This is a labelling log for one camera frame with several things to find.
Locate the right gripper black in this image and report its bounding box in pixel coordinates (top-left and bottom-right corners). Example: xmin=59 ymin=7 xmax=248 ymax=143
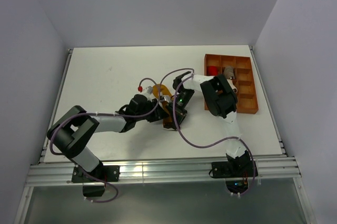
xmin=166 ymin=89 xmax=195 ymax=130

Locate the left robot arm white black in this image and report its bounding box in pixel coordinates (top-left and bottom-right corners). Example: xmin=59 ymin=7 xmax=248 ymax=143
xmin=47 ymin=94 xmax=169 ymax=181

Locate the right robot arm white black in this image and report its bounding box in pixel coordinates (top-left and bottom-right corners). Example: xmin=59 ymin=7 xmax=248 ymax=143
xmin=170 ymin=72 xmax=254 ymax=177

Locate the mustard yellow sock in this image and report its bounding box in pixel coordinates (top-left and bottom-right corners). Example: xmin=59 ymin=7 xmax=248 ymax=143
xmin=152 ymin=84 xmax=175 ymax=130

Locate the red rolled sock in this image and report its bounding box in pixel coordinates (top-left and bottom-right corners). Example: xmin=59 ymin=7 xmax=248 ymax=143
xmin=207 ymin=66 xmax=219 ymax=76

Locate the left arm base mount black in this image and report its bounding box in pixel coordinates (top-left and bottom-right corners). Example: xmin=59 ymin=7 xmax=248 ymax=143
xmin=71 ymin=165 xmax=120 ymax=201

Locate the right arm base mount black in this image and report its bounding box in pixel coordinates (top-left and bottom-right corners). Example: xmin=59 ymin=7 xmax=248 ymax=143
xmin=209 ymin=161 xmax=258 ymax=194

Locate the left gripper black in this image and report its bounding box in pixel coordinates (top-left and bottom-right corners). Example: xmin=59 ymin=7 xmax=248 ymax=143
xmin=135 ymin=98 xmax=169 ymax=123

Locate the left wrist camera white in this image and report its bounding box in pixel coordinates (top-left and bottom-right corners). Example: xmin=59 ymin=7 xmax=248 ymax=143
xmin=138 ymin=86 xmax=153 ymax=100

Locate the aluminium front rail frame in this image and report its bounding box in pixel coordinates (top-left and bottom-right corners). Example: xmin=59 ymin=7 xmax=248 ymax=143
xmin=14 ymin=155 xmax=317 ymax=223

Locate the orange compartment tray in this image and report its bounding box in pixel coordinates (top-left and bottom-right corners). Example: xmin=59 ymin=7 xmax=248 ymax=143
xmin=204 ymin=54 xmax=259 ymax=114

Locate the brown grey rolled sock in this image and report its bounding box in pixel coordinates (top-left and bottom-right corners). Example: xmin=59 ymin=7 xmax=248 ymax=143
xmin=223 ymin=65 xmax=235 ymax=79

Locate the beige rolled sock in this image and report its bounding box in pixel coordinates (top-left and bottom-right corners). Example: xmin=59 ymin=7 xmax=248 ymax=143
xmin=227 ymin=79 xmax=237 ymax=93

